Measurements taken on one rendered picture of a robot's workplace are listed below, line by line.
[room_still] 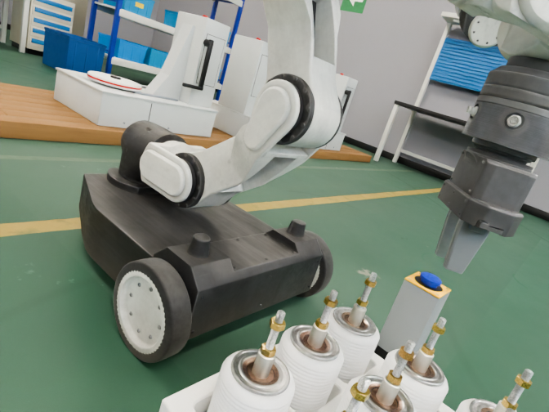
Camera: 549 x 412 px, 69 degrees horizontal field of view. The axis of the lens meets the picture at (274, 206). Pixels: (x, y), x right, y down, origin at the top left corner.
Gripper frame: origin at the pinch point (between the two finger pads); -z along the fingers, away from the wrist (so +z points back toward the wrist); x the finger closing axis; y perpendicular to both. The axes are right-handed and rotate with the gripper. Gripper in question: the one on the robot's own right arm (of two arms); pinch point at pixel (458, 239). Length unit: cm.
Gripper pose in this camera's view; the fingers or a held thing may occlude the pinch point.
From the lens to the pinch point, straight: 49.3
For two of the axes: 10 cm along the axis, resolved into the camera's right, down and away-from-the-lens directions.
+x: 1.4, -2.7, 9.5
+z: 3.0, -9.1, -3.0
